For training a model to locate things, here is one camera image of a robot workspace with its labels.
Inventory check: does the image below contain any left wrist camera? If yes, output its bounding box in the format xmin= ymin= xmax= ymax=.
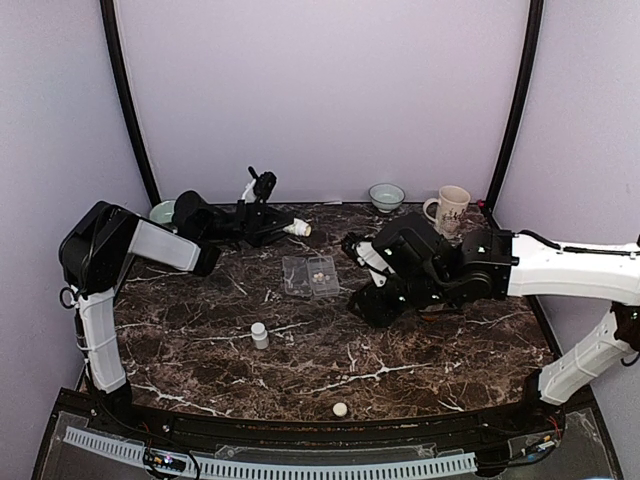
xmin=240 ymin=166 xmax=277 ymax=203

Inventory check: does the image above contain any cream ceramic mug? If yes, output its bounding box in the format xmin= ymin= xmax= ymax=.
xmin=422 ymin=185 xmax=471 ymax=239

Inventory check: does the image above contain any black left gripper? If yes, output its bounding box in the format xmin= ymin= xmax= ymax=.
xmin=201 ymin=199 xmax=298 ymax=247

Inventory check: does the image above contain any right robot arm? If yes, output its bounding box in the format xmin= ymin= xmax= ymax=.
xmin=341 ymin=214 xmax=639 ymax=434

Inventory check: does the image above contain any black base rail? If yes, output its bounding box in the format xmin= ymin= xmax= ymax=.
xmin=45 ymin=378 xmax=595 ymax=451

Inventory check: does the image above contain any black left frame post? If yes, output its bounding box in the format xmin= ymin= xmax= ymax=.
xmin=99 ymin=0 xmax=161 ymax=207

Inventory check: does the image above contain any white slotted cable duct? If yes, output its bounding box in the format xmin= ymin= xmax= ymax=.
xmin=62 ymin=426 xmax=478 ymax=479

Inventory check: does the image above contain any teal bowl on plate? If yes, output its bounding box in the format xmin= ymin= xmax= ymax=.
xmin=149 ymin=200 xmax=177 ymax=233

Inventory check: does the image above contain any white pill bottle front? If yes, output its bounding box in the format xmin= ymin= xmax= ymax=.
xmin=251 ymin=322 xmax=269 ymax=350

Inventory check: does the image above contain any small white bottle cap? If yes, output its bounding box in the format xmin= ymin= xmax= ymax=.
xmin=332 ymin=402 xmax=348 ymax=418

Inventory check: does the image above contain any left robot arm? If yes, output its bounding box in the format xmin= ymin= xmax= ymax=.
xmin=59 ymin=191 xmax=309 ymax=395

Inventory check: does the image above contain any black right frame post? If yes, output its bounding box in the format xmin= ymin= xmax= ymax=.
xmin=484 ymin=0 xmax=544 ymax=212

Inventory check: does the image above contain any clear plastic pill organizer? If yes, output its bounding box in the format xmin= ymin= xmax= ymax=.
xmin=282 ymin=256 xmax=340 ymax=298

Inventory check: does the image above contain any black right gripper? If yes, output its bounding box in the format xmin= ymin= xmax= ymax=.
xmin=346 ymin=270 xmax=453 ymax=328

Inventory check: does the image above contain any black frame post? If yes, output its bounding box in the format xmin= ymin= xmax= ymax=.
xmin=99 ymin=0 xmax=161 ymax=207
xmin=484 ymin=0 xmax=544 ymax=212

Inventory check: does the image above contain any white pill bottle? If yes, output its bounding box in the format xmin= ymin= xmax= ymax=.
xmin=251 ymin=322 xmax=269 ymax=350
xmin=283 ymin=218 xmax=312 ymax=237

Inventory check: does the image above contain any small teal patterned bowl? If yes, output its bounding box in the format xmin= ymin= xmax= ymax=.
xmin=368 ymin=183 xmax=405 ymax=213

